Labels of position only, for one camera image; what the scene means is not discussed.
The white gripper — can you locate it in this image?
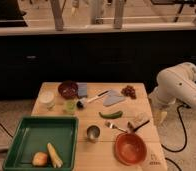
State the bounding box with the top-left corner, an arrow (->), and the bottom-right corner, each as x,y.
148,87 -> 175,126

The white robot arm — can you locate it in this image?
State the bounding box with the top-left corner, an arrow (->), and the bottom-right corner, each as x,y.
148,62 -> 196,126

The small metal cup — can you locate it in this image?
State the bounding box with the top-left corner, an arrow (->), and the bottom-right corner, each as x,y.
87,125 -> 100,142

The green plastic cup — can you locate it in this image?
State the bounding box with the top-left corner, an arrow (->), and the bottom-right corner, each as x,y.
64,100 -> 76,115

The white plastic cup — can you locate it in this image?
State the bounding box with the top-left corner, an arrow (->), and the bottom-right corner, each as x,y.
38,91 -> 55,109

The bunch of dark grapes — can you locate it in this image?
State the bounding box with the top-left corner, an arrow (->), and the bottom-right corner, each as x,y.
121,85 -> 136,99

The orange bowl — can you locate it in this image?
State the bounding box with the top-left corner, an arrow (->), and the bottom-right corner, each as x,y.
114,133 -> 147,166

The metal fork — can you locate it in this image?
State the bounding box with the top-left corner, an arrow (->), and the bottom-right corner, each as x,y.
105,121 -> 127,133

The blue sponge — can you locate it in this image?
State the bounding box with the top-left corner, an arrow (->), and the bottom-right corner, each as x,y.
78,83 -> 88,98

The dark red bowl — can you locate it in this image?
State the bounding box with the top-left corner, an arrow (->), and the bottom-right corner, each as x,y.
58,80 -> 78,99

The green plastic tray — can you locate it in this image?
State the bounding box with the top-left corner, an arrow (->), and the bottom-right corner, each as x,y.
3,116 -> 78,171

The yellow apple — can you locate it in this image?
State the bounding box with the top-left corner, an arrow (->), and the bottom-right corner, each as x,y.
32,152 -> 48,167

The black power cable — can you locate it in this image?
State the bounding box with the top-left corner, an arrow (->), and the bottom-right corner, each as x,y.
160,104 -> 192,171

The tan block with black handle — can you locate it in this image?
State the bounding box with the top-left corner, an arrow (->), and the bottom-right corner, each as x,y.
127,113 -> 150,132

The black cable at left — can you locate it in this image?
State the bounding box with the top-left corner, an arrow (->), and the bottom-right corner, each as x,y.
0,112 -> 15,139

